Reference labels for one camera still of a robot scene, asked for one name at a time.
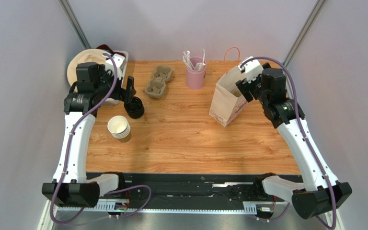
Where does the wrapped white straw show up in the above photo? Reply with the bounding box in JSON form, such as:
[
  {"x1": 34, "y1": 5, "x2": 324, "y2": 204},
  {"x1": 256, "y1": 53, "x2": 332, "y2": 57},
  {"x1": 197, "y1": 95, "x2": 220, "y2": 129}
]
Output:
[
  {"x1": 202, "y1": 49, "x2": 206, "y2": 66},
  {"x1": 183, "y1": 50, "x2": 194, "y2": 70},
  {"x1": 194, "y1": 62, "x2": 204, "y2": 71}
]

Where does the brown paper cup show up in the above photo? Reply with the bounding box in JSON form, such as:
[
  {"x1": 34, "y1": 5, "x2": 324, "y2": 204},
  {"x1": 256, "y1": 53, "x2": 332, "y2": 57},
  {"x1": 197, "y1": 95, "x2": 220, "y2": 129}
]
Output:
[{"x1": 107, "y1": 115, "x2": 130, "y2": 135}]

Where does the aluminium frame post right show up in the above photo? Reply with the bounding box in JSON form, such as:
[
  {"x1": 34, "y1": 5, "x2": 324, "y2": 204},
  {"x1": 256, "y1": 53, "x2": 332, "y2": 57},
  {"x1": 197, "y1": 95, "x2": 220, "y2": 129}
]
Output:
[{"x1": 283, "y1": 0, "x2": 328, "y2": 67}]

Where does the beige bucket hat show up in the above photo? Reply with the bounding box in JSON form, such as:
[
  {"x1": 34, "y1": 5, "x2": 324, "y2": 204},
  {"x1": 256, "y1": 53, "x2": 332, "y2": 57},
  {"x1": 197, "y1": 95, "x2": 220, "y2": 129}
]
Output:
[{"x1": 67, "y1": 48, "x2": 123, "y2": 87}]

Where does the aluminium frame post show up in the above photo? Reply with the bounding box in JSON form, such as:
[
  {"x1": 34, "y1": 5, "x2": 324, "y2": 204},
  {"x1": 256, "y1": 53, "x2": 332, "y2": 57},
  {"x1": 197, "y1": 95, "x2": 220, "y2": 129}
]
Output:
[
  {"x1": 58, "y1": 0, "x2": 91, "y2": 49},
  {"x1": 283, "y1": 0, "x2": 328, "y2": 67}
]

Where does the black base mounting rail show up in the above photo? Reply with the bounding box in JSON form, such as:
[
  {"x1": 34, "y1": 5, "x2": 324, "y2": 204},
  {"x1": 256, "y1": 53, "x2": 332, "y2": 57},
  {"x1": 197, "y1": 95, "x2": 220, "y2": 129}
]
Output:
[{"x1": 104, "y1": 172, "x2": 286, "y2": 211}]

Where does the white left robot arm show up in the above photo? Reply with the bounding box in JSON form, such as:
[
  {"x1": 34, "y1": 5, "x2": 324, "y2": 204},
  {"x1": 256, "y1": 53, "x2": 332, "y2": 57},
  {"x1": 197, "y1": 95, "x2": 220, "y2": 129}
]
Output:
[{"x1": 42, "y1": 62, "x2": 136, "y2": 208}]

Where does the white paper takeout bag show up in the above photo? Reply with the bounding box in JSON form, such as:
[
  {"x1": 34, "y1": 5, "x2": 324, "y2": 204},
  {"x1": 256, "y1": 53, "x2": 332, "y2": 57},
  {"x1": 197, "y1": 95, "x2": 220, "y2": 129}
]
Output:
[{"x1": 208, "y1": 46, "x2": 265, "y2": 127}]

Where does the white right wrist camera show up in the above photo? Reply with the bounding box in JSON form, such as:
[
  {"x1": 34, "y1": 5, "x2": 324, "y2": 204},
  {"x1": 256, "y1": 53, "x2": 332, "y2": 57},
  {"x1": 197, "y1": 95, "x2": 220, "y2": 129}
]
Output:
[{"x1": 238, "y1": 56, "x2": 264, "y2": 82}]

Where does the dark red cloth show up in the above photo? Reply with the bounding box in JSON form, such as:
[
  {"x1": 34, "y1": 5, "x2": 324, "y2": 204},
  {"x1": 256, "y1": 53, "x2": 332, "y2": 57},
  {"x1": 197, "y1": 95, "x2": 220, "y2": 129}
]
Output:
[{"x1": 96, "y1": 44, "x2": 117, "y2": 54}]

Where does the aluminium frame post left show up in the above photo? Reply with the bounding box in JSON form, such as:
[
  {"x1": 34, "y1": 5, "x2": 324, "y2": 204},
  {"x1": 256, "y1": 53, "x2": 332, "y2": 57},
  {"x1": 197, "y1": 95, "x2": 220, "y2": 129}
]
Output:
[{"x1": 58, "y1": 0, "x2": 91, "y2": 49}]

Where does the pink straw holder cup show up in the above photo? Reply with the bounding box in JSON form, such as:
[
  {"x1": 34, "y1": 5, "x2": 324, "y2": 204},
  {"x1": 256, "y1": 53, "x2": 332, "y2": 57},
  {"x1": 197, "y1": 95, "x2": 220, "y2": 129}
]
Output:
[{"x1": 185, "y1": 62, "x2": 207, "y2": 90}]

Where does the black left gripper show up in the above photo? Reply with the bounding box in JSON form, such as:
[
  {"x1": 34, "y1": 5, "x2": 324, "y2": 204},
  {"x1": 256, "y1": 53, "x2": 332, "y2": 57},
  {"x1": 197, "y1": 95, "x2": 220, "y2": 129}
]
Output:
[{"x1": 93, "y1": 65, "x2": 135, "y2": 104}]

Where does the stack of black lids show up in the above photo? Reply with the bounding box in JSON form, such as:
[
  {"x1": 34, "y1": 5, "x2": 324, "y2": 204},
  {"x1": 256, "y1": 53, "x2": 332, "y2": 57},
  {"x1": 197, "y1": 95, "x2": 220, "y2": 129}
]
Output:
[{"x1": 124, "y1": 96, "x2": 145, "y2": 119}]

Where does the stack of brown paper cups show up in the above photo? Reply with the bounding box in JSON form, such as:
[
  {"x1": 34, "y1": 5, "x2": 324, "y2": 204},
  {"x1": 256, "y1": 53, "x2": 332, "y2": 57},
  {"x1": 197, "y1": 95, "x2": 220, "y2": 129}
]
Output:
[{"x1": 111, "y1": 124, "x2": 132, "y2": 143}]

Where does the white plastic basket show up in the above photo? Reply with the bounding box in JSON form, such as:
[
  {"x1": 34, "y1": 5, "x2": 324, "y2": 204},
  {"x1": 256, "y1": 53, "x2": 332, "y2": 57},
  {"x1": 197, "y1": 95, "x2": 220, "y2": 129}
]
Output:
[{"x1": 68, "y1": 50, "x2": 129, "y2": 106}]

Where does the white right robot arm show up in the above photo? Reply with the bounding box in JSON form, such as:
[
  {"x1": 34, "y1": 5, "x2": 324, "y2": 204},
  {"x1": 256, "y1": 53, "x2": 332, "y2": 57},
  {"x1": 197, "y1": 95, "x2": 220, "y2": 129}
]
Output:
[{"x1": 236, "y1": 66, "x2": 352, "y2": 219}]

